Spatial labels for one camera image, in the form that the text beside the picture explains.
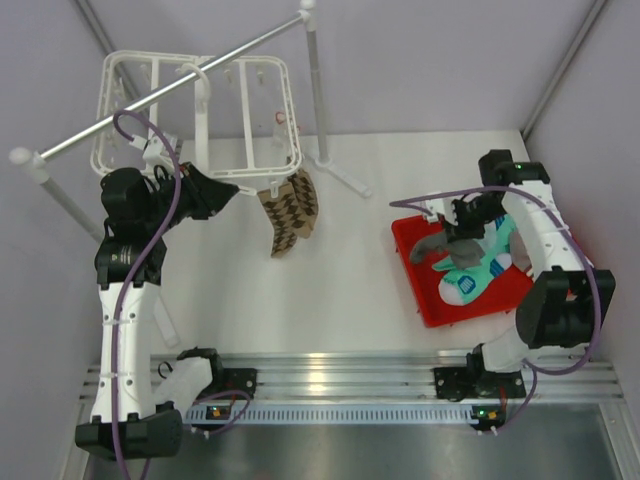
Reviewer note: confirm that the red plastic tray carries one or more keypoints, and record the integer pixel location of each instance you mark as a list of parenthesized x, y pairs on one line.
[(503, 294)]

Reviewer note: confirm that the white clip drying hanger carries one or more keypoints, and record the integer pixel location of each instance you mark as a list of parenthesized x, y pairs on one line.
[(222, 123)]

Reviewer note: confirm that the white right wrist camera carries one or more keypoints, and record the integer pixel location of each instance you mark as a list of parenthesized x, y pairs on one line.
[(438, 210)]

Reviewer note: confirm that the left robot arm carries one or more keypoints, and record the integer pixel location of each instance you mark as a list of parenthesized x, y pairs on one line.
[(131, 419)]

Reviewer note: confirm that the taupe sock red stripes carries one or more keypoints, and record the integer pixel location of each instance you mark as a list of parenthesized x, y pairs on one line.
[(519, 256)]

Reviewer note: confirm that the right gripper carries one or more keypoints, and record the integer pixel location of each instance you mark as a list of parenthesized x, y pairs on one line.
[(462, 231)]

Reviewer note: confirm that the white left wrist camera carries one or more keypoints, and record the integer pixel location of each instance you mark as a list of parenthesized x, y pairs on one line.
[(154, 152)]

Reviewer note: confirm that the brown argyle sock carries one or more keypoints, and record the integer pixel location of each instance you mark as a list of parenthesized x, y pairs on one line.
[(306, 196), (285, 217)]

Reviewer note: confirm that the grey sock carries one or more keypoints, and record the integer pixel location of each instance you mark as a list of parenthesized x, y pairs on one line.
[(437, 242), (465, 253)]

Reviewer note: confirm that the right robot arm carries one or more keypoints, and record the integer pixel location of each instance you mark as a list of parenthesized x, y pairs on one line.
[(567, 304)]

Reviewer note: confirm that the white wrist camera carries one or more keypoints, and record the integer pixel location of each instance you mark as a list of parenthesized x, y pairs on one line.
[(154, 152), (438, 210)]

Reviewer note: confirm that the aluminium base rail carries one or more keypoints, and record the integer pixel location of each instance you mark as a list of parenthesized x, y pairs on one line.
[(391, 389)]

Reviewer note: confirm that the teal white sock upper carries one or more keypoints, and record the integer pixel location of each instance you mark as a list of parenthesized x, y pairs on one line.
[(496, 245)]

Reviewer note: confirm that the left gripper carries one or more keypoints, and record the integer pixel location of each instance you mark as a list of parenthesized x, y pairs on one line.
[(208, 196)]

